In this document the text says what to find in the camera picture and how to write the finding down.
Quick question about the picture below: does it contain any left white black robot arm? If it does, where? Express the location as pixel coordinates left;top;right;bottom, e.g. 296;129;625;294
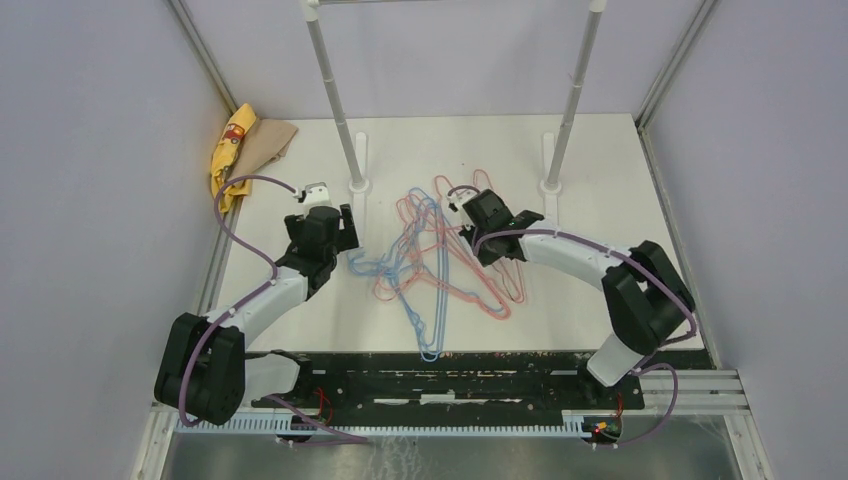
154;204;359;426

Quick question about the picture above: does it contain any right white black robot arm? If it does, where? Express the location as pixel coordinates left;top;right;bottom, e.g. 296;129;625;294
448;186;697;408

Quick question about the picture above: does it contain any right grey rack pole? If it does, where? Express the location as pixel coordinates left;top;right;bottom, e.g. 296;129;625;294
539;0;607;223

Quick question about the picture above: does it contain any grey rack pole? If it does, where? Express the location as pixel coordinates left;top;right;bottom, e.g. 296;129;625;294
299;0;372;233
539;0;607;223

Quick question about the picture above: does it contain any beige cloth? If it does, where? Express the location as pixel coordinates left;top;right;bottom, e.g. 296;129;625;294
227;119;298;180

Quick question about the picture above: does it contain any yellow printed cloth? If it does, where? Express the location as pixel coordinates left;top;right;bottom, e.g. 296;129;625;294
209;103;258;215

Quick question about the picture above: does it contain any left grey rack pole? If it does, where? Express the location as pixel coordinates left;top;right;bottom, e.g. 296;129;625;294
299;0;372;233

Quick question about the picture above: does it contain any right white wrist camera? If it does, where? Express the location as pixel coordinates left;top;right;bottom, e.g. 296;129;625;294
447;186;480;212

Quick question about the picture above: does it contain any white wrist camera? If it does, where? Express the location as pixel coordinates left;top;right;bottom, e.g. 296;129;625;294
297;182;332;212
447;186;480;212

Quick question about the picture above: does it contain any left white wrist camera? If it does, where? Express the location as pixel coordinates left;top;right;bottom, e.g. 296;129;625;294
297;182;332;212

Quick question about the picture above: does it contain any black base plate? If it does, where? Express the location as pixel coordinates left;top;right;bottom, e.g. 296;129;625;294
281;351;645;428

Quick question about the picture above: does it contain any white slotted cable duct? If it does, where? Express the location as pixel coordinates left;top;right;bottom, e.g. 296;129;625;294
174;410;597;440

